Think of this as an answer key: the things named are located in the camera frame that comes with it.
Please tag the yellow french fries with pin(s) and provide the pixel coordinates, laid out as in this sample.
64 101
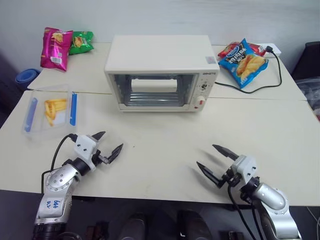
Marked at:
53 106

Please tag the blue chip bag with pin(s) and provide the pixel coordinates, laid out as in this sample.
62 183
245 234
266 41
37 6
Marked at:
240 63

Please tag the clear container with blue clips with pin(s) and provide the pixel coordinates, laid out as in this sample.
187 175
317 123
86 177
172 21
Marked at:
37 125

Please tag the black chair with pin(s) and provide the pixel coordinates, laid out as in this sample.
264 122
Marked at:
308 60

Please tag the blue round stool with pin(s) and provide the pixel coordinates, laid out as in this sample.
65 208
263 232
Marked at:
26 77

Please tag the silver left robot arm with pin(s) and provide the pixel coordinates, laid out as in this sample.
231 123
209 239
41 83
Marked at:
56 182

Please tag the clear plastic bag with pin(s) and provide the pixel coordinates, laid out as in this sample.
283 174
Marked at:
311 95

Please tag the red chip bag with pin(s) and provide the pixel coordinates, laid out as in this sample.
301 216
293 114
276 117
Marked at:
225 51

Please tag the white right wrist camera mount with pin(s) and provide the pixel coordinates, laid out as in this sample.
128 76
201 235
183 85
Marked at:
245 166

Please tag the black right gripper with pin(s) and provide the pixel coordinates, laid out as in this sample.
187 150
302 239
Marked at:
231 178

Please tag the cream toaster oven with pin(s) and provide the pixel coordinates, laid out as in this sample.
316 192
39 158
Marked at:
160 50

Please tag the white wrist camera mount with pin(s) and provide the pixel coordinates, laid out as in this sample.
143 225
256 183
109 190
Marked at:
83 145
245 166

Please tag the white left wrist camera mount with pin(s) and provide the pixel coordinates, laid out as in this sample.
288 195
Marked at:
83 145

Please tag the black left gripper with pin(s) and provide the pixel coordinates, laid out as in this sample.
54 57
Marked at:
98 155

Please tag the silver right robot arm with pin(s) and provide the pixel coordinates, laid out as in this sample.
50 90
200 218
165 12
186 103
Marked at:
275 200

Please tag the pink chip bag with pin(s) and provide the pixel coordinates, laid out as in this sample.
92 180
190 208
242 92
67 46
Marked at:
55 50

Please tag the green chip bag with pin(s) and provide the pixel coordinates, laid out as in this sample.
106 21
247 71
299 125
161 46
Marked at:
81 42

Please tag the white power strip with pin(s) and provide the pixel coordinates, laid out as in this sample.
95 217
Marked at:
277 51

